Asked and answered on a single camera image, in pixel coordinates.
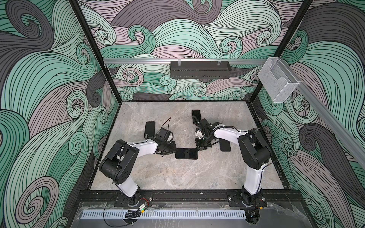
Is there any black phone ribbed back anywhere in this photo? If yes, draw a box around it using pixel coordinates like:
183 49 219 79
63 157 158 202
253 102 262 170
192 110 201 121

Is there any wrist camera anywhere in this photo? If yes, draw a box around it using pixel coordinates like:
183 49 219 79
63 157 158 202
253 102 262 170
193 116 221 139
156 127 173 142

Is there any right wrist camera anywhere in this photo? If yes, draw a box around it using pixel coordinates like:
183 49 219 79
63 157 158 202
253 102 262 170
193 116 221 139

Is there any white slotted cable duct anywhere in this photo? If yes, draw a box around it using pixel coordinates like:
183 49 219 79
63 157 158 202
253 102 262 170
80 210 246 220

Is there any black phone glossy screen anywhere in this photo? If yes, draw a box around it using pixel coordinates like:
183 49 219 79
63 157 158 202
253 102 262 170
175 148 199 160

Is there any aluminium wall rail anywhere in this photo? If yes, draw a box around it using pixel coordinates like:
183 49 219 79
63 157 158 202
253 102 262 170
279 58 365 168
103 58 269 66

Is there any clear plastic wall bin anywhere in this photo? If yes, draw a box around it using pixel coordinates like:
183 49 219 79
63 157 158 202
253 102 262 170
258 57 299 103

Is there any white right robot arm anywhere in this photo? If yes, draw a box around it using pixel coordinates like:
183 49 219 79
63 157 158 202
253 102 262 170
195 124 271 206

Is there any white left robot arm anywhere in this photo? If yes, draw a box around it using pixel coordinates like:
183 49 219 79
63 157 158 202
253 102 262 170
99 139 176 198

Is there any aluminium back wall rail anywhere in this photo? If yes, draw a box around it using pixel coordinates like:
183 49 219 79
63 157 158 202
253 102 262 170
103 58 269 66

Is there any black phone case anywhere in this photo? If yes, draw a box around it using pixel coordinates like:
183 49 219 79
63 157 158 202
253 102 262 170
144 121 156 139

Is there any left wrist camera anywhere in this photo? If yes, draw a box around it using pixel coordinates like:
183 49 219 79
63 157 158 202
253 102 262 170
156 127 173 142

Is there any black wall tray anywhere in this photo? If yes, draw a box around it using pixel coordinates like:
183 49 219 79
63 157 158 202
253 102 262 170
170 60 232 79

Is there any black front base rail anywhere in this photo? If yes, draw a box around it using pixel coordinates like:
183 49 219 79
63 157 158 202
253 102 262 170
76 188 303 209

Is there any aluminium right wall rail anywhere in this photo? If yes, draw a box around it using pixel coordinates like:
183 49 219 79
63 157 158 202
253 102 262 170
279 58 365 168

